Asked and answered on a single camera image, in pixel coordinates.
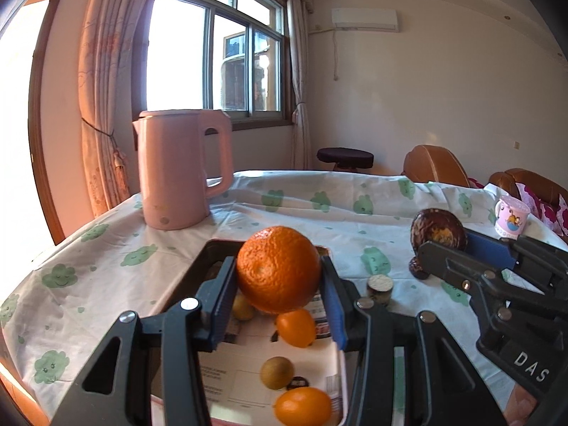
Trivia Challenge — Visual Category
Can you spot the white air conditioner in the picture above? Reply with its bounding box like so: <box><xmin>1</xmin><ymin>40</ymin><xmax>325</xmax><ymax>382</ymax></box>
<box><xmin>331</xmin><ymin>7</ymin><xmax>399</xmax><ymax>33</ymax></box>

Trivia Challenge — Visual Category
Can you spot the beige curtain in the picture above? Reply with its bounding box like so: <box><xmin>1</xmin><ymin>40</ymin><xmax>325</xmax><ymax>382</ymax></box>
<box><xmin>271</xmin><ymin>0</ymin><xmax>316</xmax><ymax>170</ymax></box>

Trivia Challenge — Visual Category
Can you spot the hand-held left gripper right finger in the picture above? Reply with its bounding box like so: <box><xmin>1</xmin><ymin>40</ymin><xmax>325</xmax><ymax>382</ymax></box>
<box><xmin>320</xmin><ymin>256</ymin><xmax>509</xmax><ymax>426</ymax></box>

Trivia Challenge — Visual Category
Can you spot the white paper leaflet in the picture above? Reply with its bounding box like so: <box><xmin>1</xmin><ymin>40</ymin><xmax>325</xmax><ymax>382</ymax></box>
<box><xmin>197</xmin><ymin>288</ymin><xmax>342</xmax><ymax>422</ymax></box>

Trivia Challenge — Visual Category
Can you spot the small yellow fruit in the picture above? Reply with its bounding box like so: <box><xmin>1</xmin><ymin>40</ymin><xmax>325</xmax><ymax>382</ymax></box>
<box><xmin>232</xmin><ymin>293</ymin><xmax>255</xmax><ymax>321</ymax></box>

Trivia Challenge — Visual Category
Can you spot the medium oval orange citrus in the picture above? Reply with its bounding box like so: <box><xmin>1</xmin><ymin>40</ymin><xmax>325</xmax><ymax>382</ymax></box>
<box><xmin>274</xmin><ymin>387</ymin><xmax>333</xmax><ymax>426</ymax></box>

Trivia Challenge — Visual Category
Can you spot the brown leather chair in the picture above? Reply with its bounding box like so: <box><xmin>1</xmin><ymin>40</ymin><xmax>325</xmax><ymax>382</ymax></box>
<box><xmin>488</xmin><ymin>168</ymin><xmax>568</xmax><ymax>231</ymax></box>
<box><xmin>402</xmin><ymin>144</ymin><xmax>471</xmax><ymax>188</ymax></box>

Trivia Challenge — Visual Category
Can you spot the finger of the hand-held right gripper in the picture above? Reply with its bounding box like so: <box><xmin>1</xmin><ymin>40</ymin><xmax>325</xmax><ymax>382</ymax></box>
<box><xmin>466</xmin><ymin>230</ymin><xmax>568</xmax><ymax>302</ymax></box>
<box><xmin>418</xmin><ymin>240</ymin><xmax>547</xmax><ymax>339</ymax></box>

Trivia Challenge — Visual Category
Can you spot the wooden frame window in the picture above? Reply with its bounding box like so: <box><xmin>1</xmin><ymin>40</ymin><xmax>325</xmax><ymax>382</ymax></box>
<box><xmin>132</xmin><ymin>0</ymin><xmax>297</xmax><ymax>130</ymax></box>

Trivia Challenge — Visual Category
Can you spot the small round orange citrus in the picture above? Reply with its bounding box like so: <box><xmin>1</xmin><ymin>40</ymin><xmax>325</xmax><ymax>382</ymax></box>
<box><xmin>276</xmin><ymin>309</ymin><xmax>317</xmax><ymax>349</ymax></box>

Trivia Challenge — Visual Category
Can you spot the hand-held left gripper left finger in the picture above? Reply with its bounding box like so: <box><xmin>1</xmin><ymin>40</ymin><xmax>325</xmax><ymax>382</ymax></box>
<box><xmin>51</xmin><ymin>255</ymin><xmax>240</xmax><ymax>426</ymax></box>

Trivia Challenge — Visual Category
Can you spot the pink cartoon mug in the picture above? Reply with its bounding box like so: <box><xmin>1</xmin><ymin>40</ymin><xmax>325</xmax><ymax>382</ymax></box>
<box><xmin>494</xmin><ymin>195</ymin><xmax>531</xmax><ymax>238</ymax></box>

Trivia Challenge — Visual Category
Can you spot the pink electric kettle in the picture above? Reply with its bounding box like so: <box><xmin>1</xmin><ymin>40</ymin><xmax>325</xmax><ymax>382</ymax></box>
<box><xmin>132</xmin><ymin>109</ymin><xmax>234</xmax><ymax>230</ymax></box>

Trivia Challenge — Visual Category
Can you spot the dark round stool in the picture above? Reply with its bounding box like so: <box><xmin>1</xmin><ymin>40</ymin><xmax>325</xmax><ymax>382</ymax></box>
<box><xmin>316</xmin><ymin>147</ymin><xmax>375</xmax><ymax>173</ymax></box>

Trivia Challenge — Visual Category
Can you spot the red white floral cushion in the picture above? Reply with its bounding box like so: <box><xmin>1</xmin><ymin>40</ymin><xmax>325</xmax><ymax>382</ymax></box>
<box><xmin>517</xmin><ymin>182</ymin><xmax>568</xmax><ymax>238</ymax></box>

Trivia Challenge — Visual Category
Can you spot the pink patterned curtain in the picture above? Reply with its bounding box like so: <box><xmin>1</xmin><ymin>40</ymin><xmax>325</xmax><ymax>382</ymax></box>
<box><xmin>77</xmin><ymin>0</ymin><xmax>171</xmax><ymax>218</ymax></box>

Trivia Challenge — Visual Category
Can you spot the large orange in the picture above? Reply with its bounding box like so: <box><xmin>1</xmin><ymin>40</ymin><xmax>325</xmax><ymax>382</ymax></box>
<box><xmin>235</xmin><ymin>226</ymin><xmax>322</xmax><ymax>314</ymax></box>

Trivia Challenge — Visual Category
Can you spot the person's right hand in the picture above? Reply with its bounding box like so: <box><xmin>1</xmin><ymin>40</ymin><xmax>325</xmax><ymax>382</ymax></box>
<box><xmin>506</xmin><ymin>384</ymin><xmax>540</xmax><ymax>426</ymax></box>

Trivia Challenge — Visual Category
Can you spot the brown kiwi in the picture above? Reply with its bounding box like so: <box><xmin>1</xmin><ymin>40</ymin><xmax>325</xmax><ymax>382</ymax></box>
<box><xmin>260</xmin><ymin>356</ymin><xmax>295</xmax><ymax>390</ymax></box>

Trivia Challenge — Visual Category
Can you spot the white air conditioner pipe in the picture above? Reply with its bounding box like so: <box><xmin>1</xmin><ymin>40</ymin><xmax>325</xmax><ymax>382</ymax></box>
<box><xmin>332</xmin><ymin>29</ymin><xmax>342</xmax><ymax>81</ymax></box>

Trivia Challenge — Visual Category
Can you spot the dark passion fruit left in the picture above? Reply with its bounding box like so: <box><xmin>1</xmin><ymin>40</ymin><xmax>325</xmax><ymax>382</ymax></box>
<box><xmin>409</xmin><ymin>255</ymin><xmax>432</xmax><ymax>280</ymax></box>

